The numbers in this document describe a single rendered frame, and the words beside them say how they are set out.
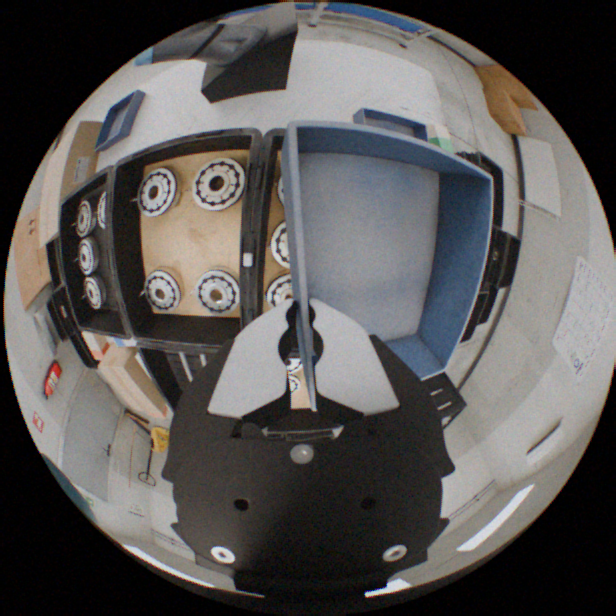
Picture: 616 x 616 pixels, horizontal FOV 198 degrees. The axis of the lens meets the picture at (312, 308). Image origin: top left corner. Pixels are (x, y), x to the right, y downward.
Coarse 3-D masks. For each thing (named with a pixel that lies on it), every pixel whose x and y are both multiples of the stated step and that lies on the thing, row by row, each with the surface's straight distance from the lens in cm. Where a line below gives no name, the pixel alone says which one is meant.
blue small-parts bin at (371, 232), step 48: (288, 144) 9; (336, 144) 13; (384, 144) 13; (432, 144) 13; (288, 192) 11; (336, 192) 16; (384, 192) 18; (432, 192) 21; (480, 192) 19; (288, 240) 14; (336, 240) 17; (384, 240) 18; (432, 240) 22; (480, 240) 18; (336, 288) 18; (384, 288) 20; (432, 288) 23; (384, 336) 24; (432, 336) 24
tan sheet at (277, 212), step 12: (276, 168) 40; (276, 180) 40; (276, 192) 40; (276, 204) 40; (276, 216) 40; (276, 264) 42; (264, 276) 43; (264, 288) 45; (264, 300) 46; (264, 312) 48
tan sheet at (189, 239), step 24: (192, 168) 44; (144, 216) 50; (168, 216) 46; (192, 216) 44; (216, 216) 42; (240, 216) 41; (144, 240) 51; (168, 240) 47; (192, 240) 44; (216, 240) 43; (144, 264) 53; (168, 264) 49; (192, 264) 46; (216, 264) 44; (192, 288) 48; (168, 312) 55; (192, 312) 52
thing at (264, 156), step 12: (276, 132) 32; (264, 144) 31; (264, 156) 31; (264, 168) 32; (264, 180) 30; (252, 216) 30; (252, 228) 31; (252, 240) 31; (252, 252) 31; (252, 264) 32; (252, 276) 33; (252, 288) 34; (252, 300) 35; (252, 312) 37
